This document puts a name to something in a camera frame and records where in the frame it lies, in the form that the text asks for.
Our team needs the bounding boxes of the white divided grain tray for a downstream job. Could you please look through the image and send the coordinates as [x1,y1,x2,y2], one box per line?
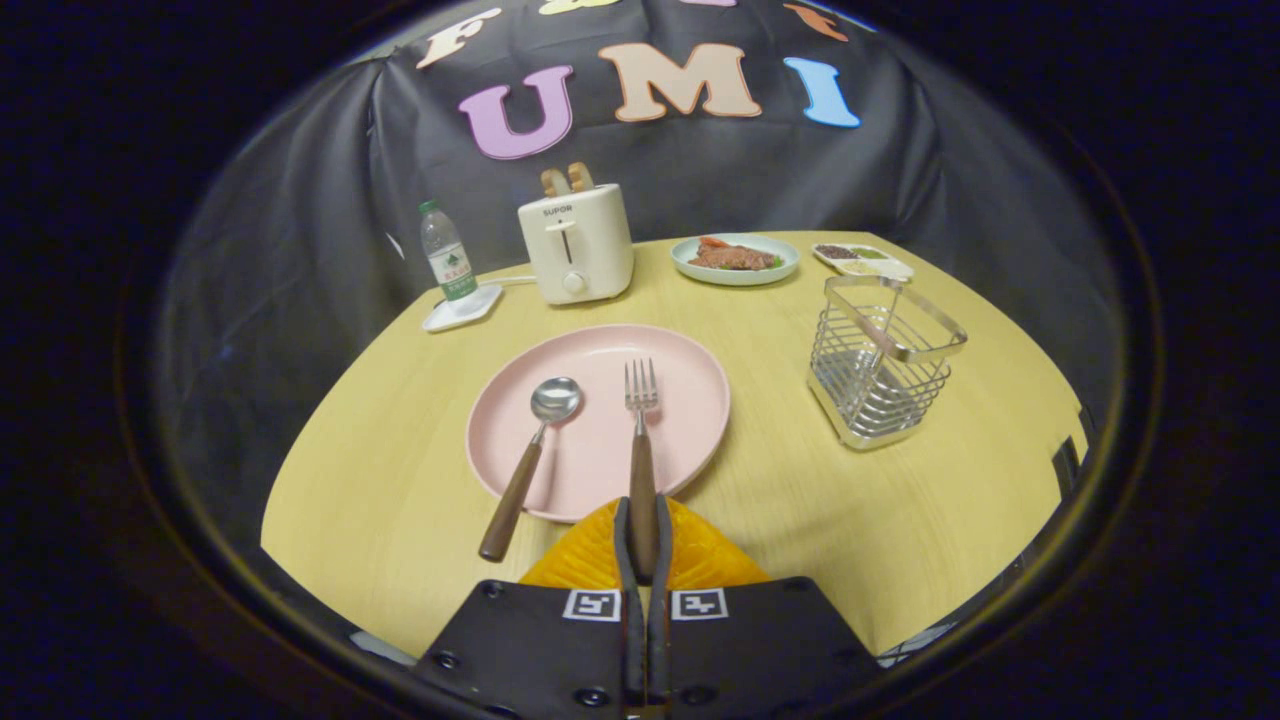
[811,242,915,283]

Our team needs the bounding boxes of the black backdrop cloth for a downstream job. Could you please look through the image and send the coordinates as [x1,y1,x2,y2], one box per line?
[158,0,1123,566]

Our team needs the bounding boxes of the pink round plate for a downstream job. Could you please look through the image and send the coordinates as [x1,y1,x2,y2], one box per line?
[466,323,732,524]

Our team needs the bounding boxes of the wooden handled metal fork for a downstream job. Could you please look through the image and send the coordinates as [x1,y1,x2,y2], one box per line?
[625,360,662,583]

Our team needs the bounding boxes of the wooden handled metal spoon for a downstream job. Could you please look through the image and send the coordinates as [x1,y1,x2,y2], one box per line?
[478,377,583,563]

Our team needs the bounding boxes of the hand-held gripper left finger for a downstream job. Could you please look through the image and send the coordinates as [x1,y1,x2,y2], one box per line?
[412,497,646,720]

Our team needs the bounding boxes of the clear plastic water bottle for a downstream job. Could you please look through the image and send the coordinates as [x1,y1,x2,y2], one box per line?
[419,199,479,303]

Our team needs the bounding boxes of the white hexagonal coaster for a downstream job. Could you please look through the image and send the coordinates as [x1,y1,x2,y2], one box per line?
[422,283,504,334]

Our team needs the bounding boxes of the white toaster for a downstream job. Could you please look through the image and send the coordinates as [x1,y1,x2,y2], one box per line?
[517,183,635,306]

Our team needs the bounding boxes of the light green food plate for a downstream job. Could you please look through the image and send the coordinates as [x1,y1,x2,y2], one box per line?
[670,233,801,287]

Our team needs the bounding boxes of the metal wire cutlery basket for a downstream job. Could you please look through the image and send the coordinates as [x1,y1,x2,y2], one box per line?
[807,275,969,451]

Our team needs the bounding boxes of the white toaster cable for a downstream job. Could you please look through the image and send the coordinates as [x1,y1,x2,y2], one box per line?
[433,275,537,303]

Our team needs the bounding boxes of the brown meat slices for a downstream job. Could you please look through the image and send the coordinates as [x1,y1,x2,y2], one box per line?
[688,242,779,272]

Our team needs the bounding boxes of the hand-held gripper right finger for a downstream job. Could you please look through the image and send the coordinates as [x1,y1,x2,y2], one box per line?
[648,495,883,720]

